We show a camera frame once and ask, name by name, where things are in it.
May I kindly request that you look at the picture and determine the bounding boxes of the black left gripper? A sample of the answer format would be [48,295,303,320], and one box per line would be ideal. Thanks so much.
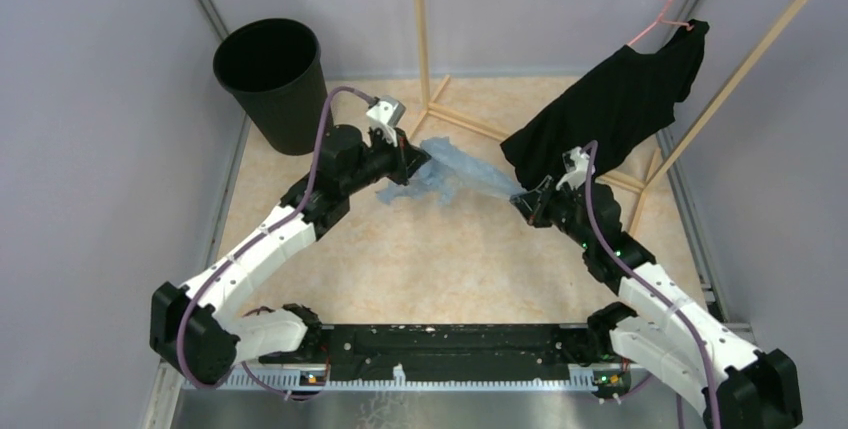
[342,124,430,195]

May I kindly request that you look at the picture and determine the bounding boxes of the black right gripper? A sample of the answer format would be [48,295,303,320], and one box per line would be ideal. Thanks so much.
[511,175,594,249]

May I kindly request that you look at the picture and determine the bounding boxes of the blue plastic trash bag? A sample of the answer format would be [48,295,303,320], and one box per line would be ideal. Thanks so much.
[376,137,524,205]

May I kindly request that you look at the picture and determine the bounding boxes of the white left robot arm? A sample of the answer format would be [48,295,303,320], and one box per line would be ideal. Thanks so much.
[150,125,430,388]

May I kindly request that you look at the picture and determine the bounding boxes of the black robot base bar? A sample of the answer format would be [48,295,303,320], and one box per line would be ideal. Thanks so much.
[258,322,654,386]

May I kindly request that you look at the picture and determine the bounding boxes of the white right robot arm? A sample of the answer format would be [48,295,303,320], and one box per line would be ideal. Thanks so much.
[510,179,803,428]

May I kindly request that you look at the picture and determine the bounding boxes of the black trash bin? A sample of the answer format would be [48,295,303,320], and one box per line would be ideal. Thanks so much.
[212,18,327,156]

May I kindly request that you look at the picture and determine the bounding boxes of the black t-shirt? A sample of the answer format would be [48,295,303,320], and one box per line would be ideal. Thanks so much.
[501,19,710,189]

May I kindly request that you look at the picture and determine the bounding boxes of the pink clothes hanger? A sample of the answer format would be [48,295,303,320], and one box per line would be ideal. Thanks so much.
[627,0,693,48]

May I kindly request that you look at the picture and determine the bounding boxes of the wooden clothes rack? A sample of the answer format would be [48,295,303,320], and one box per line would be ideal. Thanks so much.
[409,0,837,238]

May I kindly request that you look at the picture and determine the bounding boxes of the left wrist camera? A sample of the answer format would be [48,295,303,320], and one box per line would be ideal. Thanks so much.
[366,97,406,147]

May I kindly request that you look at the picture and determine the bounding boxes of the aluminium frame rail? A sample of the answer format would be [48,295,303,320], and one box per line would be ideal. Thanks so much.
[221,357,630,398]

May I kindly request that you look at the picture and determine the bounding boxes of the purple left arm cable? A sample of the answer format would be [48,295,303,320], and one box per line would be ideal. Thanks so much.
[175,86,379,403]

